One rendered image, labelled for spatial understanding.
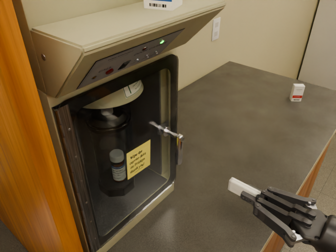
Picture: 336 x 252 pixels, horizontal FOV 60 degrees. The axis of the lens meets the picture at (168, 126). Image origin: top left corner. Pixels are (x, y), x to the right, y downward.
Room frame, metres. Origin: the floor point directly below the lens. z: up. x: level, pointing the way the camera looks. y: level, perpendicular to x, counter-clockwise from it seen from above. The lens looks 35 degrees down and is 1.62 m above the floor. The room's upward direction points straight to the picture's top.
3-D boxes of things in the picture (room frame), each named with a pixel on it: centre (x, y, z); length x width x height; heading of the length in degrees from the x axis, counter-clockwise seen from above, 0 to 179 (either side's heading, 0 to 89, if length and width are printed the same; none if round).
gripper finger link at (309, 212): (0.40, -0.24, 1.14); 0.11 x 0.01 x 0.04; 49
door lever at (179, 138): (0.57, -0.01, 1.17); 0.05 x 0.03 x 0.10; 50
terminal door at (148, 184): (0.51, 0.08, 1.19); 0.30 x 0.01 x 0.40; 140
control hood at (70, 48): (0.48, 0.04, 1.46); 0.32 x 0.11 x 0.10; 140
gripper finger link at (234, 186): (0.45, -0.16, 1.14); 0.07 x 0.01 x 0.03; 50
